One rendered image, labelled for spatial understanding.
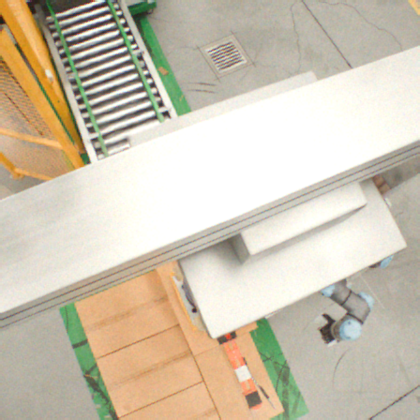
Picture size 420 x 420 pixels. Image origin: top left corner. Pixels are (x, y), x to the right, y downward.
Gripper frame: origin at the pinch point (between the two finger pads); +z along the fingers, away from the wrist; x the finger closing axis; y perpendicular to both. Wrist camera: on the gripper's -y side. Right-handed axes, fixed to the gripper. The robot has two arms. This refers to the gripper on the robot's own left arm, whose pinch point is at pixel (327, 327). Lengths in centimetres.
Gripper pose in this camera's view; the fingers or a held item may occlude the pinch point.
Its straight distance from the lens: 200.5
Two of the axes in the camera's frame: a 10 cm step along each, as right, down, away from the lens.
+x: 4.8, 8.6, -2.0
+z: -0.5, 2.5, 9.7
